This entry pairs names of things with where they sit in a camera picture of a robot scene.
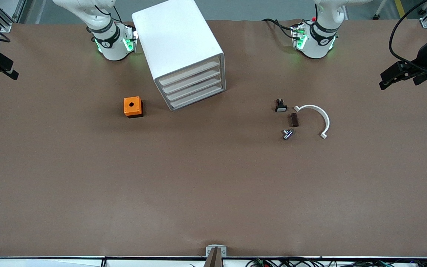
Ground white curved plastic clamp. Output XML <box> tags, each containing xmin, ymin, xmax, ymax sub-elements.
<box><xmin>294</xmin><ymin>105</ymin><xmax>331</xmax><ymax>139</ymax></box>

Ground orange box with hole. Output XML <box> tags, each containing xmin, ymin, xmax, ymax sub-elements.
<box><xmin>123</xmin><ymin>96</ymin><xmax>144</xmax><ymax>118</ymax></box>

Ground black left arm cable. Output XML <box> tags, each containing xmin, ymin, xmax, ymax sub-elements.
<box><xmin>388</xmin><ymin>0</ymin><xmax>427</xmax><ymax>71</ymax></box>

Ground black cable bundle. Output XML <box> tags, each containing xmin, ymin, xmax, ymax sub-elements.
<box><xmin>246</xmin><ymin>257</ymin><xmax>427</xmax><ymax>267</ymax></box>

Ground grey table edge bracket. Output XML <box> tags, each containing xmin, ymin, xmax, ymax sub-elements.
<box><xmin>206</xmin><ymin>245</ymin><xmax>227</xmax><ymax>257</ymax></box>

